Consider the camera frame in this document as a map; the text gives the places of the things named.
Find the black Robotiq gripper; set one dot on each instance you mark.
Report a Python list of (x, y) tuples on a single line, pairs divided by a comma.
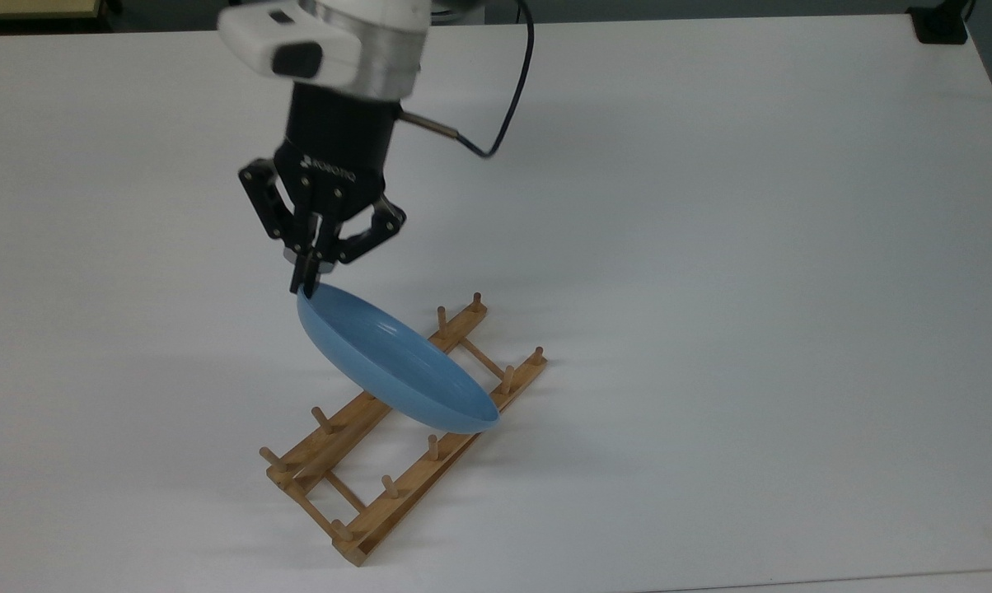
[(339, 140)]

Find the blue round plate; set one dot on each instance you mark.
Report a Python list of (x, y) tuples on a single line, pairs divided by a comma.
[(389, 362)]

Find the wooden plate rack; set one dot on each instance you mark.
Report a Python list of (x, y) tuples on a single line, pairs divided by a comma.
[(356, 428)]

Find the yellow wooden furniture edge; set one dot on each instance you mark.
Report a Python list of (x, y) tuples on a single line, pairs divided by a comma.
[(35, 8)]

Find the black table clamp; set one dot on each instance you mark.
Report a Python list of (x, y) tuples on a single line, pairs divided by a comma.
[(939, 25)]

